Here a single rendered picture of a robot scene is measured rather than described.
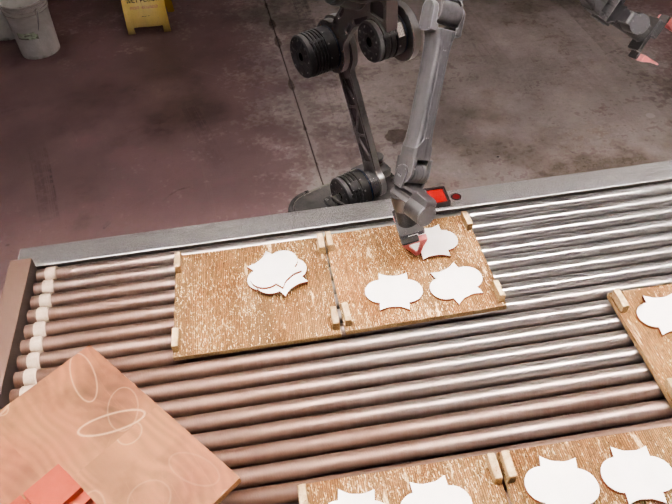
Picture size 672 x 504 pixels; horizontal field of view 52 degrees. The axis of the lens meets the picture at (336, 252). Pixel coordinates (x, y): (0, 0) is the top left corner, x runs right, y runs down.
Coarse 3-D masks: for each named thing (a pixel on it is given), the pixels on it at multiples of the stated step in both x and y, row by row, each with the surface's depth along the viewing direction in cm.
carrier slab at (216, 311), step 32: (192, 256) 189; (224, 256) 188; (256, 256) 188; (320, 256) 187; (192, 288) 180; (224, 288) 180; (320, 288) 178; (192, 320) 173; (224, 320) 172; (256, 320) 172; (288, 320) 171; (320, 320) 171; (192, 352) 165; (224, 352) 166
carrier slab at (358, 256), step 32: (448, 224) 193; (352, 256) 186; (384, 256) 185; (416, 256) 185; (480, 256) 184; (352, 288) 178; (480, 288) 176; (352, 320) 170; (384, 320) 170; (416, 320) 170
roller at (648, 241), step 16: (624, 240) 188; (640, 240) 188; (656, 240) 188; (512, 256) 186; (528, 256) 185; (544, 256) 185; (560, 256) 186; (576, 256) 186; (592, 256) 187; (64, 320) 177; (80, 320) 176; (96, 320) 176; (112, 320) 177; (128, 320) 177; (144, 320) 178; (32, 336) 175
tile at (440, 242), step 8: (432, 232) 190; (440, 232) 190; (448, 232) 190; (432, 240) 187; (440, 240) 187; (448, 240) 187; (456, 240) 187; (416, 248) 185; (424, 248) 185; (432, 248) 185; (440, 248) 185; (448, 248) 185; (424, 256) 183; (432, 256) 184; (448, 256) 184
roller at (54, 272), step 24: (600, 192) 203; (624, 192) 202; (648, 192) 202; (480, 216) 199; (504, 216) 200; (264, 240) 194; (288, 240) 194; (96, 264) 191; (120, 264) 191; (144, 264) 191
